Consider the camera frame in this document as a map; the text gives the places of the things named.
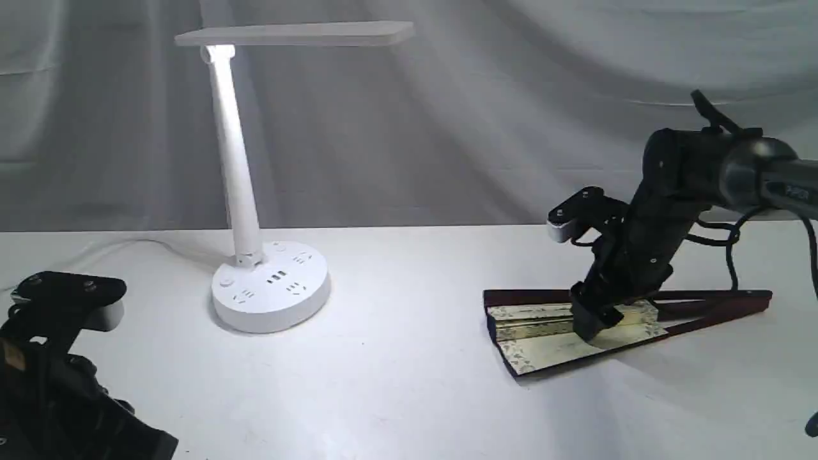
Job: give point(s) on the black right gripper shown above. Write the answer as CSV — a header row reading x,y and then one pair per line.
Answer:
x,y
633,264

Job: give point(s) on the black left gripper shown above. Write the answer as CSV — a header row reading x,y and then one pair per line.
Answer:
x,y
50,418

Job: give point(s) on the folding paper fan maroon ribs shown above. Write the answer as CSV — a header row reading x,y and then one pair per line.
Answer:
x,y
533,329

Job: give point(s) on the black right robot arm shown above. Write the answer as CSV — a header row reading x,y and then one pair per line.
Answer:
x,y
684,174

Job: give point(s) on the white desk lamp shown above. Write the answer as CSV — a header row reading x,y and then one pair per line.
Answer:
x,y
268,287

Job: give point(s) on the grey backdrop cloth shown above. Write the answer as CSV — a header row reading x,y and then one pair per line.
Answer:
x,y
492,113

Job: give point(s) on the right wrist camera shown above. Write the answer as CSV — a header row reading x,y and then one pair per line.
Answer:
x,y
586,209

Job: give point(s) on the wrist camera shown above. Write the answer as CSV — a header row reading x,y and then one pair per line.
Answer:
x,y
586,209
57,305

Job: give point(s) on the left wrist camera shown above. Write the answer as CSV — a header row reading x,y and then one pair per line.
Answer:
x,y
57,305

